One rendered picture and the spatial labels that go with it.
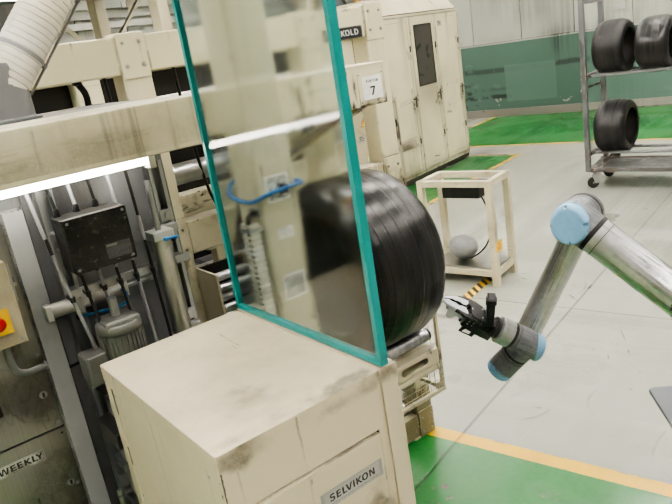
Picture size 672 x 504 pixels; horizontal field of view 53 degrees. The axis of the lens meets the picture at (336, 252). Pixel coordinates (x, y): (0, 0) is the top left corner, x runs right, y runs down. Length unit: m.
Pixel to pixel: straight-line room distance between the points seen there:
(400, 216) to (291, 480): 0.98
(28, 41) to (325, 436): 1.24
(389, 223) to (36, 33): 1.05
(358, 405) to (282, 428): 0.17
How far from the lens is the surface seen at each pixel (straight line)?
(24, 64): 1.91
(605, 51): 7.38
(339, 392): 1.24
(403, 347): 2.18
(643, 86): 13.21
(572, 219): 2.01
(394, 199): 2.01
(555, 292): 2.30
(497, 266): 5.00
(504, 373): 2.33
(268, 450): 1.18
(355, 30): 2.80
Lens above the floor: 1.86
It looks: 17 degrees down
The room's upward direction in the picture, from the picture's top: 9 degrees counter-clockwise
